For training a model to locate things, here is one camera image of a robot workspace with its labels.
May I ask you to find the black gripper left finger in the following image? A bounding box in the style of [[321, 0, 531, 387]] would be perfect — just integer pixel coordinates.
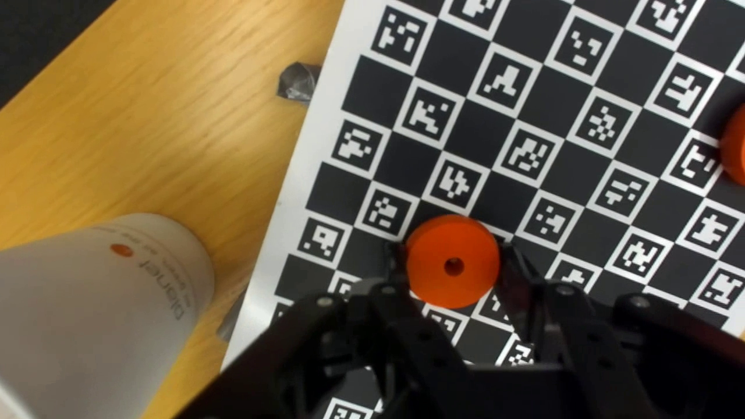
[[171, 242, 467, 419]]

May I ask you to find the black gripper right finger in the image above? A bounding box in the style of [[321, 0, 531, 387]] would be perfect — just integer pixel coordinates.
[[497, 239, 745, 419]]

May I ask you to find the orange plastic ring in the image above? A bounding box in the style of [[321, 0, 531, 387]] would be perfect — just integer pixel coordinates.
[[403, 214, 503, 312], [718, 102, 745, 189]]

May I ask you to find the white paper cup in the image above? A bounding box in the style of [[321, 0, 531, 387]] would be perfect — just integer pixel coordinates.
[[0, 212, 218, 419]]

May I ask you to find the checkered marker board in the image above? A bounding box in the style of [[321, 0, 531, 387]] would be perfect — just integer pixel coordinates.
[[218, 0, 745, 419]]

